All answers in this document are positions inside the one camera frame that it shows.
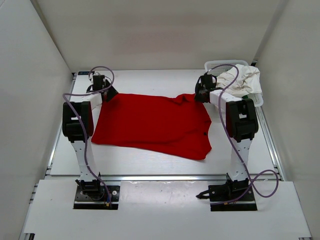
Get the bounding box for white crumpled t-shirt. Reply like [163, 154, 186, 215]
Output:
[216, 64, 263, 98]

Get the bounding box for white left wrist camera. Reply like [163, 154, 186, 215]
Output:
[88, 71, 101, 82]

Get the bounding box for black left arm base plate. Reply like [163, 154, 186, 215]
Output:
[73, 181, 122, 211]

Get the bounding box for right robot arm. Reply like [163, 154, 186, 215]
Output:
[195, 73, 259, 200]

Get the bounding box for aluminium table edge rail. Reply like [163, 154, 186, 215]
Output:
[44, 174, 276, 182]

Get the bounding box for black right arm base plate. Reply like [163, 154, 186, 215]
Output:
[196, 184, 258, 212]

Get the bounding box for white plastic basket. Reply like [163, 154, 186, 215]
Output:
[204, 59, 264, 107]

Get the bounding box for red t-shirt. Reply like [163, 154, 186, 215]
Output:
[91, 93, 212, 161]

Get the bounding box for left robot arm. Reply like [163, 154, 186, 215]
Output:
[62, 70, 118, 205]

